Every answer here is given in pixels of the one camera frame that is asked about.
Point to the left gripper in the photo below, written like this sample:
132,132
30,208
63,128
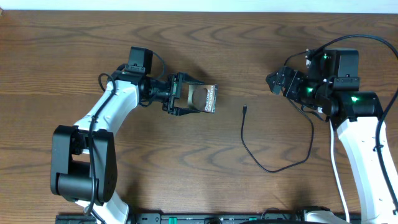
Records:
174,93

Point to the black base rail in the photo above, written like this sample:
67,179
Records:
156,218

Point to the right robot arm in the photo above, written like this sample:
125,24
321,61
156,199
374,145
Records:
356,116

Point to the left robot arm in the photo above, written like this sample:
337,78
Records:
83,166

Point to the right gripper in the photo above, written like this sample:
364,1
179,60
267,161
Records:
296,76

